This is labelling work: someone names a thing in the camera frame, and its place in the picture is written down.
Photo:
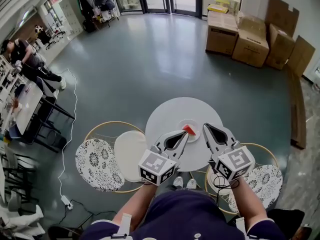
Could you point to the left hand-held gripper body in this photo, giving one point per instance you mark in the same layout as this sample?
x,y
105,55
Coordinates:
x,y
156,164

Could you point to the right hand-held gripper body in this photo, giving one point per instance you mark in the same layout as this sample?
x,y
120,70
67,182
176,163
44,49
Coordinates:
x,y
235,162

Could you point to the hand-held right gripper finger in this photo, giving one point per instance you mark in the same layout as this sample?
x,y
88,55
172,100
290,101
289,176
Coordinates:
x,y
211,146
230,135

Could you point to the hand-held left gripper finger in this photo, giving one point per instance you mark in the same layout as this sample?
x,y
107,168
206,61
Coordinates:
x,y
180,147
165,136

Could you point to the white round plate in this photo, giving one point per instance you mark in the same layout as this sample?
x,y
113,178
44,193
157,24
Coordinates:
x,y
193,139

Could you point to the red watermelon slice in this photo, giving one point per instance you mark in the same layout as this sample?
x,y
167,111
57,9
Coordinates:
x,y
187,128

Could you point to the person's right forearm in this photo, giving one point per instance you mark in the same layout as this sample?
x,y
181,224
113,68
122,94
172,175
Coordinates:
x,y
250,204

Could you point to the person's left forearm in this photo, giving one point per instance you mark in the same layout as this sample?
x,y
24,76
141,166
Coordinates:
x,y
136,204

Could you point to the round white table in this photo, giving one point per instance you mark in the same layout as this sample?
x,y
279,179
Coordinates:
x,y
170,114

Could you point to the person's white sneaker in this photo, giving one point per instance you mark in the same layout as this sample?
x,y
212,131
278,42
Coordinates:
x,y
191,184
178,182

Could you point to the black white floral cushion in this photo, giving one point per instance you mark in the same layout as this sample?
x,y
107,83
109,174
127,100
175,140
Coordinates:
x,y
262,184
97,164

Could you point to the person's navy shirt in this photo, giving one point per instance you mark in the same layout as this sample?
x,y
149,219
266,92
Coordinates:
x,y
187,214

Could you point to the brown curved wooden planks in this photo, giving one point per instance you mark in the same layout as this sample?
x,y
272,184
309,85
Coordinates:
x,y
297,114

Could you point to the brown cardboard box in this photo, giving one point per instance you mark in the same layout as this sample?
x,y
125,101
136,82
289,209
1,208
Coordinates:
x,y
250,46
221,34
278,49

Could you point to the white power strip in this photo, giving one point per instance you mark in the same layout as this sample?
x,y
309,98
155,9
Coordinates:
x,y
66,201

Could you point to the black mesh waste basket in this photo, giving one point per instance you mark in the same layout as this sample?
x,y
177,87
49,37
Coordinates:
x,y
57,140

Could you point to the flat brown cardboard sheet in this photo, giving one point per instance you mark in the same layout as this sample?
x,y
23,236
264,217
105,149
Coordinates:
x,y
301,54
281,11

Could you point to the yellow package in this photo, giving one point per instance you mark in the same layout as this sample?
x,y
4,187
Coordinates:
x,y
217,9

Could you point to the white desk with black legs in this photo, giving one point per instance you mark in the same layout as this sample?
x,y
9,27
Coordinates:
x,y
27,104

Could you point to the pale metal locker cabinet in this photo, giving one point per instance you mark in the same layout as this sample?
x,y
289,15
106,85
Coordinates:
x,y
71,16

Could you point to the clothes rack with dark jackets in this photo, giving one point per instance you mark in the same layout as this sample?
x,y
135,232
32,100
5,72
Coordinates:
x,y
86,4

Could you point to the gold frame white seat chair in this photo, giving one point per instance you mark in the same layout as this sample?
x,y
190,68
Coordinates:
x,y
130,154
223,191

